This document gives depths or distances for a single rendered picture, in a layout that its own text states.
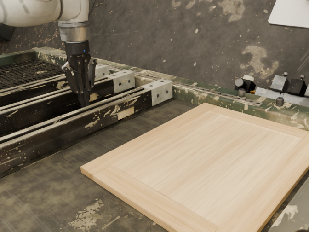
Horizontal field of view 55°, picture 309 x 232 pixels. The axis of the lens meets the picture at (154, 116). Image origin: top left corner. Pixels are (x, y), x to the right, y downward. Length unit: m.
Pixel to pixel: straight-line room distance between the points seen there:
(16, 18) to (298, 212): 0.75
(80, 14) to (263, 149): 0.65
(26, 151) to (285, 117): 0.78
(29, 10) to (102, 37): 2.45
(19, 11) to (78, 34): 0.20
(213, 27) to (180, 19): 0.36
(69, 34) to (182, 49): 1.64
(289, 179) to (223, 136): 0.25
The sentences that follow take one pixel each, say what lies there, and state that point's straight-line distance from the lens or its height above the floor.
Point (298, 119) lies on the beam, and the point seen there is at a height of 0.91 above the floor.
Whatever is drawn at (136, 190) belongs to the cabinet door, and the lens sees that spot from 0.69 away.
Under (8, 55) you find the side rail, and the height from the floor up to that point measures 1.06.
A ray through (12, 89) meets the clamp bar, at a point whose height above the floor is 1.30.
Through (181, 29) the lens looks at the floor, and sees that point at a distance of 2.59.
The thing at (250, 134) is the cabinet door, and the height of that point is 0.99.
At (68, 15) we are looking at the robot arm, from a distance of 0.91.
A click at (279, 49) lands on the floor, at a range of 2.15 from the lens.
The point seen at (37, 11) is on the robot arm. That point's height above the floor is 1.54.
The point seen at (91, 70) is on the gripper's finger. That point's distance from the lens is 1.02.
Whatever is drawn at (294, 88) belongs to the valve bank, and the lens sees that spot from 1.19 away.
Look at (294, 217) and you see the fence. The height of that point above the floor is 1.24.
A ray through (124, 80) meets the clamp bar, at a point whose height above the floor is 0.96.
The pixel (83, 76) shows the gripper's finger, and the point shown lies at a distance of 1.01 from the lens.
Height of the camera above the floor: 1.87
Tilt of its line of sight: 51 degrees down
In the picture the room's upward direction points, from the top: 67 degrees counter-clockwise
